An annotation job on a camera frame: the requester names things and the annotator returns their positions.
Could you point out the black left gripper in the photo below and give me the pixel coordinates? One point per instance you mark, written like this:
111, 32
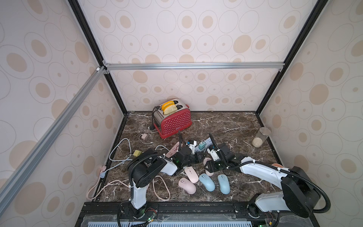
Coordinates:
197, 158

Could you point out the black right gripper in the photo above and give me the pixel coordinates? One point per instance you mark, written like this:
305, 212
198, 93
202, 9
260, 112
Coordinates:
218, 152

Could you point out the pink power strip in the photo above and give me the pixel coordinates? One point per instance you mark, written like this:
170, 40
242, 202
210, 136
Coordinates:
173, 150

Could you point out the pink mouse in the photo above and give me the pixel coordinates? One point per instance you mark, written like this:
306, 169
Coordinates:
187, 185
191, 174
205, 164

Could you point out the teal charger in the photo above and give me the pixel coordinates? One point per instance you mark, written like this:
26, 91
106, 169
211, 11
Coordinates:
202, 145

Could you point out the yellow charger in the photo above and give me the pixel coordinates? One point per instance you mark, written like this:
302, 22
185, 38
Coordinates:
137, 153

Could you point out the light blue power strip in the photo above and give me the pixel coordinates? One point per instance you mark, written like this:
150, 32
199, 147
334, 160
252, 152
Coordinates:
208, 143

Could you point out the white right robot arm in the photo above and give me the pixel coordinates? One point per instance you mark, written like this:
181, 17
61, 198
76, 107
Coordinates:
298, 194

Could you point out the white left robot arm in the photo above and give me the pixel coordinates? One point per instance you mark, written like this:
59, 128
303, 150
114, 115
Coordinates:
144, 168

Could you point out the blue mouse far right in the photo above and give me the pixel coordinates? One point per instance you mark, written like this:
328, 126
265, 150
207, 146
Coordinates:
224, 184

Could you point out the blue mouse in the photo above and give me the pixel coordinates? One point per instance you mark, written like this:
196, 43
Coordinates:
207, 182
224, 184

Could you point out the blue mouse middle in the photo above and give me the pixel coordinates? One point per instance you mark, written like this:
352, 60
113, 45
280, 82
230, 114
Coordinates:
207, 182

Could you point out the red polka dot toaster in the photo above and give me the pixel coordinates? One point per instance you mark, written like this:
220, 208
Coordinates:
168, 125

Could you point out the glass jar with powder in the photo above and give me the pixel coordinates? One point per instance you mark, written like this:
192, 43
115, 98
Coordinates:
262, 134

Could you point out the orange ceramic mug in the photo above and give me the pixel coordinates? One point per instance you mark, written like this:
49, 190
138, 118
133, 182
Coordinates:
277, 165

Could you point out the yellow toast slice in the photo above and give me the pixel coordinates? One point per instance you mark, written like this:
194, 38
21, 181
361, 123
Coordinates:
169, 107

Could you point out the silver back frame bar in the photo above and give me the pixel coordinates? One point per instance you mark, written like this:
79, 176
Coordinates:
195, 66

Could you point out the black front rail base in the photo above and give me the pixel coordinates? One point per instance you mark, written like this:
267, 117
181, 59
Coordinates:
189, 214

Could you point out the black right frame post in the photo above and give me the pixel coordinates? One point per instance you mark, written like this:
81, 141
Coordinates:
306, 29

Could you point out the black corner frame post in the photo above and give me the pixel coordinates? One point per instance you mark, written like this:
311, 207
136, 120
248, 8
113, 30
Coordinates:
86, 30

